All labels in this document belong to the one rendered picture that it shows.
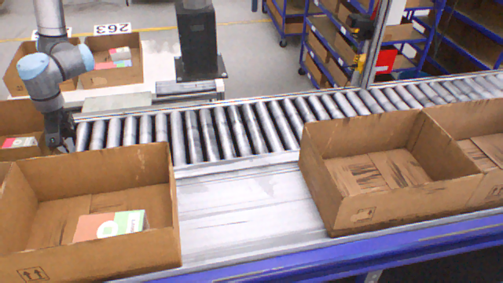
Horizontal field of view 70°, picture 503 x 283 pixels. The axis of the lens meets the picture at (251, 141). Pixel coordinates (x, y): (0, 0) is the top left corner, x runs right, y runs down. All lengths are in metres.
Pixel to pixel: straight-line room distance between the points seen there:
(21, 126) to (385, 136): 1.38
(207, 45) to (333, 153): 0.88
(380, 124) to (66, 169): 0.93
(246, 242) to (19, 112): 1.06
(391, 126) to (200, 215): 0.66
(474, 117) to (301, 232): 0.73
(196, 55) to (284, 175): 0.89
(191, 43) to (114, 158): 0.87
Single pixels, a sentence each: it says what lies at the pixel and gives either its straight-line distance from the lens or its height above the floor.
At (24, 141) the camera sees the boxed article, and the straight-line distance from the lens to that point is 1.60.
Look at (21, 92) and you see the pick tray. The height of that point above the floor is 0.77.
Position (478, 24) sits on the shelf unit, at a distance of 2.90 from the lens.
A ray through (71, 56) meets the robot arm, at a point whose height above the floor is 1.15.
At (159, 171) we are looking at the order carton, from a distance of 1.09.
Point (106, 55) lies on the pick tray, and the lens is 2.16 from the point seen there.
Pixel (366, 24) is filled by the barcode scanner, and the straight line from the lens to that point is 1.72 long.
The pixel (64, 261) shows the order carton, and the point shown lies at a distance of 0.91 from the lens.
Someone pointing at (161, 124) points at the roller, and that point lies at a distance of 1.57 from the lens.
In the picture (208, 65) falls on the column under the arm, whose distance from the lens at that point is 1.83.
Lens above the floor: 1.70
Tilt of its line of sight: 41 degrees down
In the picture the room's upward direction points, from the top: 1 degrees clockwise
